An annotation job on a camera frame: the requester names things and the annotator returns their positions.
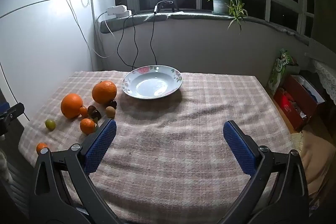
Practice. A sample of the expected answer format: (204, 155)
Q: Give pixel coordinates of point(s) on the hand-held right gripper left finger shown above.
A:
(102, 145)

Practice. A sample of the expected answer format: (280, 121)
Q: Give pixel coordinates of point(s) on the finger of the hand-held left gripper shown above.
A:
(14, 111)

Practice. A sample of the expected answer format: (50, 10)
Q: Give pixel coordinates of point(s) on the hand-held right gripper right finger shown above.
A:
(239, 148)

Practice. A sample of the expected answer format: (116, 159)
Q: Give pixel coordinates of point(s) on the mandarin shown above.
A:
(87, 126)

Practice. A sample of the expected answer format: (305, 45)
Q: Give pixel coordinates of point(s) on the dark glossy chestnut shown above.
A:
(113, 104)
(96, 115)

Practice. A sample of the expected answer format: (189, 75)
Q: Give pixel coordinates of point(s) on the tan longan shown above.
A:
(110, 112)

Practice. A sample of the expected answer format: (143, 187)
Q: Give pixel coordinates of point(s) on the brown round fruit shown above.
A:
(91, 109)

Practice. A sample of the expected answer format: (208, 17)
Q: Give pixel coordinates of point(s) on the small green fruit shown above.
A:
(50, 124)

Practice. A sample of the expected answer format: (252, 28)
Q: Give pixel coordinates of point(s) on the oval kumquat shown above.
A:
(83, 111)

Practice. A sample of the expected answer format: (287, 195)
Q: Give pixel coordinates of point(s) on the small round orange fruit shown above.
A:
(41, 147)

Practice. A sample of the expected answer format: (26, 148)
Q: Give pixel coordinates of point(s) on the smooth orange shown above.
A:
(71, 106)

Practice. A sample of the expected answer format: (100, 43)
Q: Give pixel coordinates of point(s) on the large bumpy orange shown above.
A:
(104, 92)

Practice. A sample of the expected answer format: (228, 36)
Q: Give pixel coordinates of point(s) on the floral white plate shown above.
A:
(149, 87)

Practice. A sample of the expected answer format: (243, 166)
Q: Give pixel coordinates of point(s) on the red cardboard box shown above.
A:
(288, 106)

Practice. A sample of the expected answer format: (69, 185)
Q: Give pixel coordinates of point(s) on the pink checked blanket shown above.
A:
(170, 148)

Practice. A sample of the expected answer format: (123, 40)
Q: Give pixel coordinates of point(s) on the tan cushion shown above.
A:
(320, 155)

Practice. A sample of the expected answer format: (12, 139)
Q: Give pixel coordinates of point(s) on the green printed bag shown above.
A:
(278, 69)

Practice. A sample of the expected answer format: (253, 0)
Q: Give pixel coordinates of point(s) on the white lace cloth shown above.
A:
(328, 77)

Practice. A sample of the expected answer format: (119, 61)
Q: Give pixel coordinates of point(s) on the white power strip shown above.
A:
(115, 8)
(124, 14)

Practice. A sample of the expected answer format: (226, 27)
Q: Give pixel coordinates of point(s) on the grey windowsill cover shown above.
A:
(183, 15)

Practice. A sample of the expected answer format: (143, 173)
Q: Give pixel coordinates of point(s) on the potted spider plant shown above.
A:
(220, 5)

